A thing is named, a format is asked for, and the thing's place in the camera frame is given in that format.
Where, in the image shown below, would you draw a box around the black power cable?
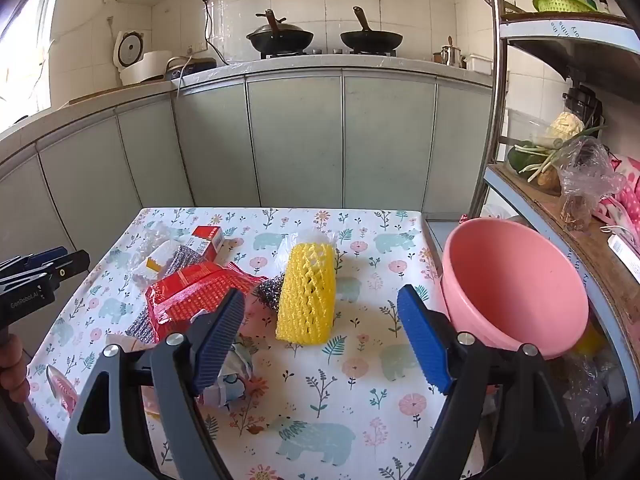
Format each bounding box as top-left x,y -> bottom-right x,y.
201,0 -> 230,67

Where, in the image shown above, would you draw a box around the white blue wrapper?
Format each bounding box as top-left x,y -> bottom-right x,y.
199,339 -> 257,412

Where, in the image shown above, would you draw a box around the metal shelf rack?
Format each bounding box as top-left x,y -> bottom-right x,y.
469,0 -> 640,413

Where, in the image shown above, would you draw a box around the kitchen counter cabinet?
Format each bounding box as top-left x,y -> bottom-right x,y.
0,54 -> 507,273

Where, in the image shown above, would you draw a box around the black wok with lid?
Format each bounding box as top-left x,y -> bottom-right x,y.
246,9 -> 315,55

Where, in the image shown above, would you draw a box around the dark green vegetable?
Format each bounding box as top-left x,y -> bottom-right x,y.
507,146 -> 544,174

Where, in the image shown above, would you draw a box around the steel kettle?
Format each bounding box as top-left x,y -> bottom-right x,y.
439,36 -> 463,67

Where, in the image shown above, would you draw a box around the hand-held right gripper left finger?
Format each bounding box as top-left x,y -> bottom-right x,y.
56,287 -> 247,480

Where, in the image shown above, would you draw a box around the white yellow small packet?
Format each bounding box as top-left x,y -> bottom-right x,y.
145,241 -> 177,274

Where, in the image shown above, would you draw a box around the clear plastic bag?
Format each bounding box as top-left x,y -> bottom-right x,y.
128,221 -> 195,288
556,136 -> 627,232

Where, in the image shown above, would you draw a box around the small red white box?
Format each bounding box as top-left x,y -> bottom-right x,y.
192,226 -> 225,263

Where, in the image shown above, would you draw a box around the pink plastic bucket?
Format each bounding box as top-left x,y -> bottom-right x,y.
441,217 -> 590,361

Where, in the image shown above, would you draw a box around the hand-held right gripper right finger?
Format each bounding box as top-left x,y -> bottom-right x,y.
396,284 -> 586,480

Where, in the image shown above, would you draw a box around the white power cable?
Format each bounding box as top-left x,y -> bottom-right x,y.
174,55 -> 195,100

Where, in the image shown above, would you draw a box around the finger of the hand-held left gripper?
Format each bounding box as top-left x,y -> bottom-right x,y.
0,250 -> 91,292
0,246 -> 69,281

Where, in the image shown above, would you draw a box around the steel wool scrubber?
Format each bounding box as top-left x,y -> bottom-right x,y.
252,274 -> 286,309

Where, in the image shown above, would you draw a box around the window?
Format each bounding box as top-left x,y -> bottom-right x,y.
0,0 -> 67,132

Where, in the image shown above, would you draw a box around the long white box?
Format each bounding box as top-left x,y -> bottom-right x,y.
607,234 -> 640,282

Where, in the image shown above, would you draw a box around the green onions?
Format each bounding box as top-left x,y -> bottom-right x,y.
515,126 -> 609,182

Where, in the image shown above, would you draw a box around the black induction cooker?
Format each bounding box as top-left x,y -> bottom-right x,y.
165,56 -> 217,81

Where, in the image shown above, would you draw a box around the red snack packet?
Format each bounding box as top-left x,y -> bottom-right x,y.
144,261 -> 266,346

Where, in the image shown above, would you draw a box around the green plastic basket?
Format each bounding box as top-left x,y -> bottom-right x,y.
531,0 -> 599,14

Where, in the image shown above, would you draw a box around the black blender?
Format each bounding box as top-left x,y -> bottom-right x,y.
562,85 -> 604,129

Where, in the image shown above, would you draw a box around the yellow foam fruit net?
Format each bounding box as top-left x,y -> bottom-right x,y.
275,241 -> 337,346

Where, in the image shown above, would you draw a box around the person's left hand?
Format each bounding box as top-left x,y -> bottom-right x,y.
0,332 -> 30,403

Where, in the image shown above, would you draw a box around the cauliflower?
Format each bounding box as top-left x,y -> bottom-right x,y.
545,112 -> 586,144

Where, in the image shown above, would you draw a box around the pink polka-dot quilt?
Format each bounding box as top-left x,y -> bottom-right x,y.
592,155 -> 640,235

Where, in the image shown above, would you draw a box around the gas stove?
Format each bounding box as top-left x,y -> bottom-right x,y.
261,46 -> 399,59

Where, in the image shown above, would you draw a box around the clear plastic container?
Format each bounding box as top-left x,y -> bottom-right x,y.
506,109 -> 556,149

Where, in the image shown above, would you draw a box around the pink wrapper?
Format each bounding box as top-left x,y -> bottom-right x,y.
45,364 -> 79,415

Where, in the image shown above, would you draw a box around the ginger root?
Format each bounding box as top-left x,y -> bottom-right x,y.
537,167 -> 562,192

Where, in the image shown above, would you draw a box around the white rectangular container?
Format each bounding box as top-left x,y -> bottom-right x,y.
464,55 -> 497,74

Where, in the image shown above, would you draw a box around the yellow packet under shelf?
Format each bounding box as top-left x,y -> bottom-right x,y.
574,324 -> 607,357

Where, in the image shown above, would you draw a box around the white rice cooker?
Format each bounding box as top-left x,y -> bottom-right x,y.
112,30 -> 173,87

